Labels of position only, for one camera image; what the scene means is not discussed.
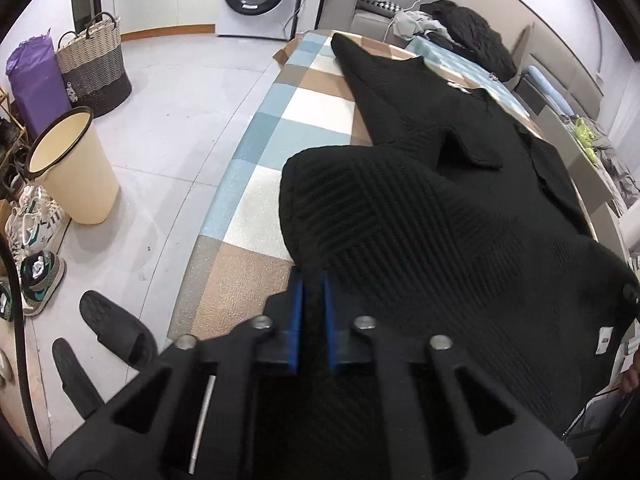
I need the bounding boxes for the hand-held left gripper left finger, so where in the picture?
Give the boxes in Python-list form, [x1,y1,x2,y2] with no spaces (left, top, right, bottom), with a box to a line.
[47,267,306,480]

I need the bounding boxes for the grey bedding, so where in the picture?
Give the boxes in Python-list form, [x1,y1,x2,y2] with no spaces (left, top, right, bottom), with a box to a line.
[562,112,640,218]

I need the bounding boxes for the black white checkered pillow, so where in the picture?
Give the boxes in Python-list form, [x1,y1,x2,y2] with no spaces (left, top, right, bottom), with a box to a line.
[357,0,406,18]

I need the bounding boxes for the grey crumpled garment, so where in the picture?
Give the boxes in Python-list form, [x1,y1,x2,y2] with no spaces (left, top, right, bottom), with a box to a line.
[392,10,446,38]

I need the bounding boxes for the black knit sweater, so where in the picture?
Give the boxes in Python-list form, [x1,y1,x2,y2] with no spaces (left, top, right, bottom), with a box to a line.
[279,32,640,436]

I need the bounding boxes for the purple plastic bag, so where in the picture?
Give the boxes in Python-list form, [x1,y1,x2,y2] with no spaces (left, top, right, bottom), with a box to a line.
[6,35,73,138]

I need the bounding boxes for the large grey cabinet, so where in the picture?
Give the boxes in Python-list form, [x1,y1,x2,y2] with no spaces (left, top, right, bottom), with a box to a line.
[536,106,623,217]

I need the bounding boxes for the white green sneaker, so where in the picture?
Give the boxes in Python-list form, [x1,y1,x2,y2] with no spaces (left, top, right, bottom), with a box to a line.
[5,185,71,266]

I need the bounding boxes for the light blue pillow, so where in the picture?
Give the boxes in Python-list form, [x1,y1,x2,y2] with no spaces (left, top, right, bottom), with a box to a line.
[526,64,575,117]

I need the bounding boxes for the beige padded headboard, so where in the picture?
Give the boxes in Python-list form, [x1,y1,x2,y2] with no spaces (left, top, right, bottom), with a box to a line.
[515,22,608,128]

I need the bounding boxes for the small grey cabinet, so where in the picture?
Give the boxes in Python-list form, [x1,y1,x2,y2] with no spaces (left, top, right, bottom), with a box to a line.
[590,202,632,263]

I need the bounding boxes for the woven laundry basket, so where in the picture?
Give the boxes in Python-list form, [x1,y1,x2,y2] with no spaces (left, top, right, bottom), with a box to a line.
[55,11,133,118]

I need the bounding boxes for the black jacket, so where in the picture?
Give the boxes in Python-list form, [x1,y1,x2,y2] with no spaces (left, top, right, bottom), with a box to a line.
[419,0,518,83]

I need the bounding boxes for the black slipper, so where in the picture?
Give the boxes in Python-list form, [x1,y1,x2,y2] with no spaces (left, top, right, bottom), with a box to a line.
[79,290,158,371]
[51,338,106,420]

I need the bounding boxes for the light blue plaid sheet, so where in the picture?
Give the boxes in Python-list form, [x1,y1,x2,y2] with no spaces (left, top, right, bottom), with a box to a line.
[405,35,533,118]

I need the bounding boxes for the beige waste bin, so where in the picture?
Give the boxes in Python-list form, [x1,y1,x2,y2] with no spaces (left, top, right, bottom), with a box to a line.
[26,106,121,225]

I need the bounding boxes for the yellow-green soft item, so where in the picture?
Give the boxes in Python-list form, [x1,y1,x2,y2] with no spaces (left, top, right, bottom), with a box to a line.
[572,117,601,163]

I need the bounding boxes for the black cable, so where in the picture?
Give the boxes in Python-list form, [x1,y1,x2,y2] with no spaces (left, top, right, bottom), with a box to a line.
[0,237,48,461]

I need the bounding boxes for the grey green sneaker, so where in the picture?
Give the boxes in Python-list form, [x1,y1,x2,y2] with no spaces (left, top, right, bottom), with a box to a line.
[19,252,67,317]

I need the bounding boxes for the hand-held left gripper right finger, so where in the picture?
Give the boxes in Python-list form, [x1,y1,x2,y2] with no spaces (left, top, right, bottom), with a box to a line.
[322,267,578,480]

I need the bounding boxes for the checkered table mat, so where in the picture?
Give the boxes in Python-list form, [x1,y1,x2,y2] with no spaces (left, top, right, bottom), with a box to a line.
[167,30,598,346]

